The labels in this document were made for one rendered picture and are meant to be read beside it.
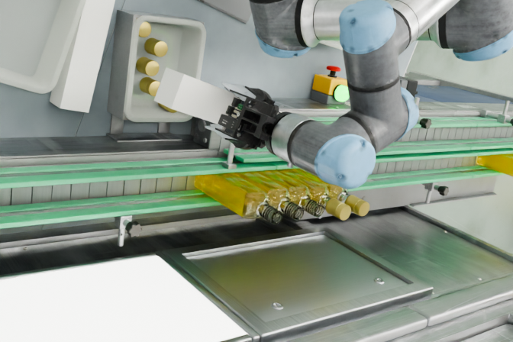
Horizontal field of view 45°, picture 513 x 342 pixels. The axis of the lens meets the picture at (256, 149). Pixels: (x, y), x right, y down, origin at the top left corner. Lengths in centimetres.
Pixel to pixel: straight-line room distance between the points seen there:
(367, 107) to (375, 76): 5
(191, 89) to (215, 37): 46
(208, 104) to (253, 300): 37
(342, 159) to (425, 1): 27
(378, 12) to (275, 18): 50
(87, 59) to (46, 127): 17
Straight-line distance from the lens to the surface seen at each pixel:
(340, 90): 167
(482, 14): 120
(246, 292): 120
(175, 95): 105
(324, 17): 130
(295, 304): 120
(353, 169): 86
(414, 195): 201
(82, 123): 139
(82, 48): 129
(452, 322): 134
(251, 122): 96
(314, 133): 89
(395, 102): 91
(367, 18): 84
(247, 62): 157
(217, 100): 110
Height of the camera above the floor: 199
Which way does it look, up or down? 48 degrees down
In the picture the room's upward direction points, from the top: 116 degrees clockwise
